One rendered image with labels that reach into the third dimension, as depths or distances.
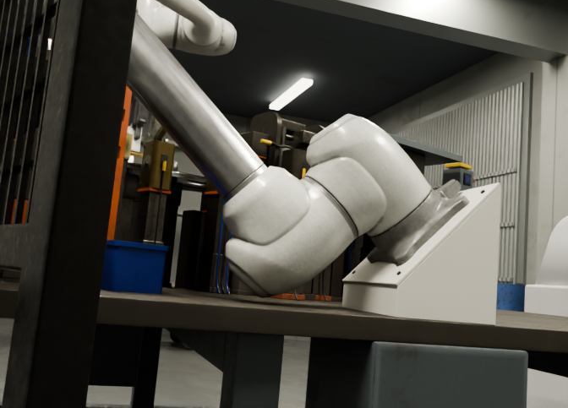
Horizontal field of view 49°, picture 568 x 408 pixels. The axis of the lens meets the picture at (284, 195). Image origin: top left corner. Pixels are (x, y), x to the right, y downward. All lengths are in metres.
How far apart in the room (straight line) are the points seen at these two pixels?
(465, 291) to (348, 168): 0.30
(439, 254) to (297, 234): 0.25
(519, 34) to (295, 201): 3.77
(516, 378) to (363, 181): 0.43
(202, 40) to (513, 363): 1.10
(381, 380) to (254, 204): 0.36
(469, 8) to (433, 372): 3.68
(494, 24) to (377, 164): 3.56
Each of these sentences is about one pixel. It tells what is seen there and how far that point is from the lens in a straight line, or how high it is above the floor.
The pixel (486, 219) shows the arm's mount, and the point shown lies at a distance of 1.17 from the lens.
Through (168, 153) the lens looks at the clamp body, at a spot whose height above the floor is 1.03.
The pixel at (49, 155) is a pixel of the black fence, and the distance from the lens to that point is 0.33.
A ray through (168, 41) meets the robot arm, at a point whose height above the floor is 1.36.
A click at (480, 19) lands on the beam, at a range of 4.60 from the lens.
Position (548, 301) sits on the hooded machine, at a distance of 3.88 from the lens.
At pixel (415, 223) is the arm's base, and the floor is 0.87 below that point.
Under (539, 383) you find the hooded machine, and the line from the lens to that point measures 3.96.
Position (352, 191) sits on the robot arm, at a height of 0.91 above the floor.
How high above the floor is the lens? 0.74
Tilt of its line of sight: 8 degrees up
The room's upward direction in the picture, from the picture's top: 5 degrees clockwise
